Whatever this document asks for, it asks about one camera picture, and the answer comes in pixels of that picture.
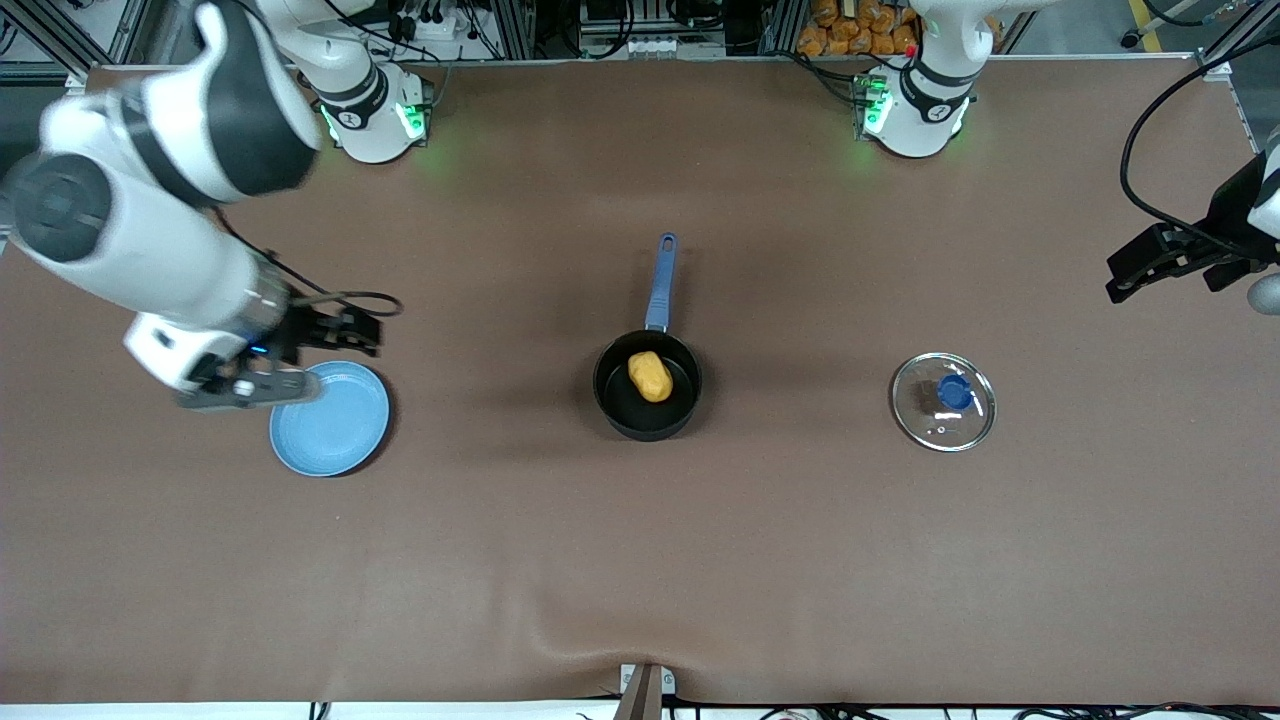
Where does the metal table clamp bracket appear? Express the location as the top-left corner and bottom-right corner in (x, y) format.
(619, 661), (678, 720)

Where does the white power strip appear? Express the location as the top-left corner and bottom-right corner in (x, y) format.
(383, 8), (473, 43)

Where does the pile of orange toy foods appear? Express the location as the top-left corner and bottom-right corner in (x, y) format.
(794, 0), (1003, 59)

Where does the black pot with blue handle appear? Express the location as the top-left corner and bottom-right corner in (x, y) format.
(592, 233), (704, 442)

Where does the brown table mat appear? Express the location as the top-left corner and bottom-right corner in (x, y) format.
(0, 55), (1280, 707)

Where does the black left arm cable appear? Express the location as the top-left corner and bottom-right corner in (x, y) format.
(1119, 58), (1280, 246)

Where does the white connector strip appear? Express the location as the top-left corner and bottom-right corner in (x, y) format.
(580, 34), (728, 60)

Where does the glass lid with blue knob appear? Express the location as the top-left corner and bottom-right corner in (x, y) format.
(890, 352), (998, 453)

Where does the light blue plate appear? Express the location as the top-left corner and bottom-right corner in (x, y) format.
(268, 360), (392, 479)

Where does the aluminium frame post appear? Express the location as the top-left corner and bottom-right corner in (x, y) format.
(758, 0), (803, 57)
(1194, 0), (1280, 83)
(15, 0), (93, 93)
(488, 0), (538, 61)

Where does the grey pole with black foot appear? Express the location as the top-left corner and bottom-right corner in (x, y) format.
(1119, 0), (1203, 49)

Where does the yellow potato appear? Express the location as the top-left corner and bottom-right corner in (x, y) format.
(627, 350), (675, 404)

